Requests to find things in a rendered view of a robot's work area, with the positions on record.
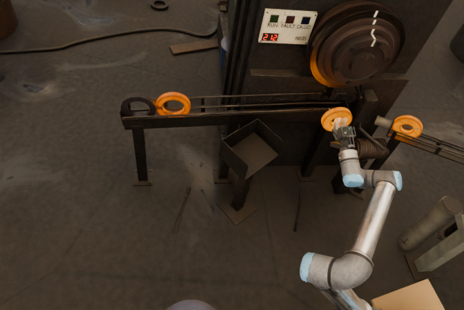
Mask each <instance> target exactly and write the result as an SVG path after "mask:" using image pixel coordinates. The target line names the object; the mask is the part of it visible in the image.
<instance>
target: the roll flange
mask: <svg viewBox="0 0 464 310"><path fill-rule="evenodd" d="M363 5H374V6H380V7H383V8H385V9H387V10H388V11H390V12H391V13H392V14H394V15H395V16H396V14H395V13H394V11H393V10H392V9H391V8H389V7H387V6H386V5H383V4H381V3H376V2H371V1H367V0H353V1H348V2H344V3H342V4H340V5H338V6H336V7H334V8H332V9H331V10H329V11H328V12H326V13H325V14H324V15H323V16H322V17H321V18H320V19H319V20H318V22H317V23H316V25H315V26H314V28H313V30H312V32H311V36H310V40H309V43H308V45H307V61H308V64H309V48H310V45H311V42H312V40H313V38H314V36H315V34H316V33H317V31H318V30H319V29H320V28H321V27H322V26H323V25H324V24H325V23H326V22H327V21H328V20H329V19H330V18H332V17H333V16H335V15H336V14H338V13H340V12H342V11H344V10H346V9H349V8H352V7H356V6H363ZM309 66H310V65H309Z"/></svg>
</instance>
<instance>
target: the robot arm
mask: <svg viewBox="0 0 464 310"><path fill-rule="evenodd" d="M353 130H354V133H355V134H354V133H353ZM332 133H333V136H334V137H335V140H336V141H337V142H330V147H334V148H339V149H340V150H339V151H340V152H339V154H338V156H339V158H338V159H339V161H340V167H341V171H342V180H343V182H344V185H345V186H347V187H358V188H374V192H373V195H372V197H371V199H370V201H369V204H368V207H367V210H366V211H365V214H364V217H363V219H362V222H361V224H360V227H359V229H358V232H357V234H356V236H355V239H354V242H353V244H352V246H351V249H350V251H346V252H345V253H344V255H343V257H342V258H333V257H330V256H326V255H320V254H317V253H306V254H305V255H304V257H303V259H302V262H301V265H300V277H301V279H302V280H303V281H305V282H310V283H312V284H313V285H314V286H315V287H316V288H317V289H319V290H320V291H321V292H322V294H323V295H324V296H325V297H326V298H327V299H328V300H329V301H330V302H331V303H332V305H333V306H335V308H337V310H382V309H378V308H375V307H371V306H370V305H369V304H368V303H367V302H366V301H365V300H363V299H361V298H359V297H358V296H357V295H356V294H355V293H354V291H353V290H352V288H354V287H357V286H358V285H360V284H362V283H363V282H364V281H365V280H366V279H367V278H368V277H369V276H370V275H371V272H372V270H373V267H374V264H373V262H372V261H371V259H372V257H373V254H374V251H375V248H376V245H377V243H378V239H379V237H380V233H381V231H382V229H383V225H384V223H385V219H386V217H387V214H388V211H389V208H390V205H391V202H392V199H393V197H394V194H395V192H396V190H397V191H400V190H401V189H402V177H401V174H400V172H398V171H376V170H364V169H361V167H360V162H359V159H358V153H357V150H354V148H355V144H354V137H355V136H356V132H355V129H354V126H353V127H351V126H347V118H346V117H345V118H342V117H337V118H335V119H334V122H333V127H332Z"/></svg>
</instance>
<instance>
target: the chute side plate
mask: <svg viewBox="0 0 464 310"><path fill-rule="evenodd" d="M327 111H328V110H317V111H316V110H307V111H291V112H277V113H246V114H230V115H200V116H185V117H156V118H140V119H123V120H122V121H123V124H124V128H125V130H132V126H142V128H143V129H150V128H177V127H192V126H220V125H229V122H240V123H239V124H249V123H251V122H252V121H254V120H255V119H257V118H258V119H259V120H260V121H261V122H263V123H277V122H305V121H321V118H322V116H323V115H324V114H325V113H326V112H327Z"/></svg>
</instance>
